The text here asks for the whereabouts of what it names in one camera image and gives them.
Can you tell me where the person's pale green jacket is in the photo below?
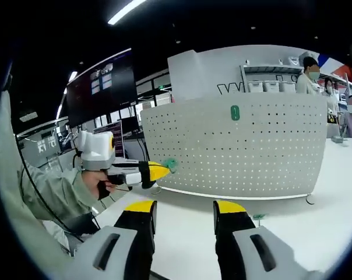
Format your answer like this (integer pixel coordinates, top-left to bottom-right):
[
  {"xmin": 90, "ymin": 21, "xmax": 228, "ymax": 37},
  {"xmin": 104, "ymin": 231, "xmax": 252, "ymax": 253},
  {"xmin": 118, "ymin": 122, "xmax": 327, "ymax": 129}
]
[{"xmin": 0, "ymin": 87, "xmax": 86, "ymax": 280}]

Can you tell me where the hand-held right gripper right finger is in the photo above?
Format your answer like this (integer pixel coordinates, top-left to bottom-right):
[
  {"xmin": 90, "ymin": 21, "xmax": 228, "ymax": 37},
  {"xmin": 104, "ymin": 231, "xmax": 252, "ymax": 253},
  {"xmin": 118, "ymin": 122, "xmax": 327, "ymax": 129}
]
[{"xmin": 213, "ymin": 199, "xmax": 323, "ymax": 280}]

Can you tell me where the person's left hand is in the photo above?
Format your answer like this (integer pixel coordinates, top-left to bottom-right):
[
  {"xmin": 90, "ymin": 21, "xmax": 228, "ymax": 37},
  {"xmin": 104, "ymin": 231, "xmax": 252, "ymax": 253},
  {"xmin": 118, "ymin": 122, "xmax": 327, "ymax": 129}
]
[{"xmin": 82, "ymin": 169, "xmax": 131, "ymax": 202}]

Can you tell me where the metal shelf rack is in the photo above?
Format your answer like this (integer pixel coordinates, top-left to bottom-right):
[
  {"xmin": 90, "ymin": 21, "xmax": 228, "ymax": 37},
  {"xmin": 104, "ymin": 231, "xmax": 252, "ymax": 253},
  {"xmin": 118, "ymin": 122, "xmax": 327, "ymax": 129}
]
[{"xmin": 240, "ymin": 64, "xmax": 311, "ymax": 95}]

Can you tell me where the white perforated mounting plate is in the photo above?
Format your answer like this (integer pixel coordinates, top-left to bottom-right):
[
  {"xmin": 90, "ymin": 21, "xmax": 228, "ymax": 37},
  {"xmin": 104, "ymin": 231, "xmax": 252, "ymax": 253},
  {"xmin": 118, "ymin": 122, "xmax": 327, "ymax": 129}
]
[{"xmin": 139, "ymin": 92, "xmax": 329, "ymax": 205}]

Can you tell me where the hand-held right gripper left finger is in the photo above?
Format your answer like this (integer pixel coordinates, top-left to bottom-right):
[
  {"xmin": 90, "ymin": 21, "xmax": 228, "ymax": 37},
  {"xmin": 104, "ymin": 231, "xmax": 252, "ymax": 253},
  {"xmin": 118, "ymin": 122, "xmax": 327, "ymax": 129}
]
[{"xmin": 66, "ymin": 199, "xmax": 159, "ymax": 280}]

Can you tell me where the large dark screen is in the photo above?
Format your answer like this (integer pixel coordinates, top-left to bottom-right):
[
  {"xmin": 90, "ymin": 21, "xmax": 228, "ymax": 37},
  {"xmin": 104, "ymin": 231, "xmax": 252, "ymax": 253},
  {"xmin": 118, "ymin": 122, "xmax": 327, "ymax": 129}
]
[{"xmin": 65, "ymin": 48, "xmax": 139, "ymax": 128}]

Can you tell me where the metal hook rod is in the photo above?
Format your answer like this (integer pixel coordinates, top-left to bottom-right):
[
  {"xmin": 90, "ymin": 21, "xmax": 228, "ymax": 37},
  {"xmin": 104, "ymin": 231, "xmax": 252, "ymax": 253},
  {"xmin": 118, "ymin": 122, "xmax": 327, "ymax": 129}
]
[{"xmin": 251, "ymin": 213, "xmax": 267, "ymax": 227}]

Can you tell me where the small purple monitor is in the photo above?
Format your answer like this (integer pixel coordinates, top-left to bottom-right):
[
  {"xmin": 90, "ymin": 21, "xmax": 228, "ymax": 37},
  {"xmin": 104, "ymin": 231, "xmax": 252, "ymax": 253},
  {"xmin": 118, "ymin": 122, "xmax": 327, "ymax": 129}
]
[{"xmin": 93, "ymin": 121, "xmax": 126, "ymax": 160}]

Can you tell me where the white lettered partition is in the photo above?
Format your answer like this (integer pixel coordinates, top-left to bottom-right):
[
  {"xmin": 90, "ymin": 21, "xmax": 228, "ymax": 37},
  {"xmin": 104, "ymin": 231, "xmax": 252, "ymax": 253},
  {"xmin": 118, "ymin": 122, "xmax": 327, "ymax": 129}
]
[{"xmin": 167, "ymin": 44, "xmax": 319, "ymax": 103}]

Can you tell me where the long ceiling light strip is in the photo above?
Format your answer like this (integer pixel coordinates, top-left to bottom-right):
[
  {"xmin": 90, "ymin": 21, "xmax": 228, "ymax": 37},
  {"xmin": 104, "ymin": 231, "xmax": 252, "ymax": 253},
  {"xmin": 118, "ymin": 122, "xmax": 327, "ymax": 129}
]
[{"xmin": 107, "ymin": 0, "xmax": 149, "ymax": 26}]

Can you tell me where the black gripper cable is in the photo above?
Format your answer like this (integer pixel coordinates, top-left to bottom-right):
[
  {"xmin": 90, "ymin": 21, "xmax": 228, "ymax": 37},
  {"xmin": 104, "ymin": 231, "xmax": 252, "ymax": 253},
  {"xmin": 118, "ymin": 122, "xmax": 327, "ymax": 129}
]
[{"xmin": 15, "ymin": 135, "xmax": 86, "ymax": 244}]

